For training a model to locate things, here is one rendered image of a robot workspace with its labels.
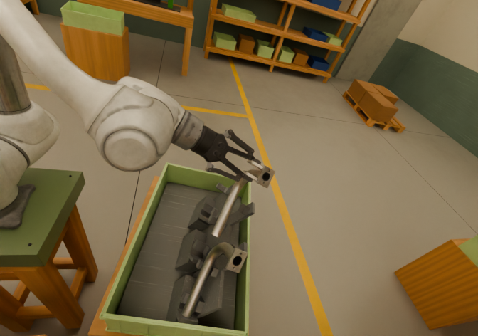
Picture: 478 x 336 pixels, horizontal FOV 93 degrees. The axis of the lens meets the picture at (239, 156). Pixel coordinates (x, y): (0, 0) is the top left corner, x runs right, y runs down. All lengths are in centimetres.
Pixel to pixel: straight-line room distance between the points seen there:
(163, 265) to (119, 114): 70
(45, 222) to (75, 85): 67
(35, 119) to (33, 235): 37
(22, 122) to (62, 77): 58
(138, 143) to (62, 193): 76
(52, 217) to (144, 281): 39
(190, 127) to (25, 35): 31
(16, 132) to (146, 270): 62
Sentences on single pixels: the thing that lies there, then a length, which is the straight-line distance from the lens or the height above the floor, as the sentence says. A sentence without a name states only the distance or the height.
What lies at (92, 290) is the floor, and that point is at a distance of 189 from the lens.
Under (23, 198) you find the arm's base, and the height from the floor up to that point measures 95.
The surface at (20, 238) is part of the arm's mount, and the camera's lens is 102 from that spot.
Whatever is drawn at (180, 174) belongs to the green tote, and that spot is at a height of 91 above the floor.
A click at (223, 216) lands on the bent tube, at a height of 112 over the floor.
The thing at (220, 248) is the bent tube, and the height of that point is 112.
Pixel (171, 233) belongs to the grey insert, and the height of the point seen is 85.
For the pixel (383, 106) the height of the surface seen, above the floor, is 44.
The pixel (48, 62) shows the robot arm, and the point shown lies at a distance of 46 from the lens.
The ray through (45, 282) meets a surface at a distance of 120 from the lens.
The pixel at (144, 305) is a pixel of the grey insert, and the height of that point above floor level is 85.
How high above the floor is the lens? 176
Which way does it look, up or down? 40 degrees down
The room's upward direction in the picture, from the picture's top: 20 degrees clockwise
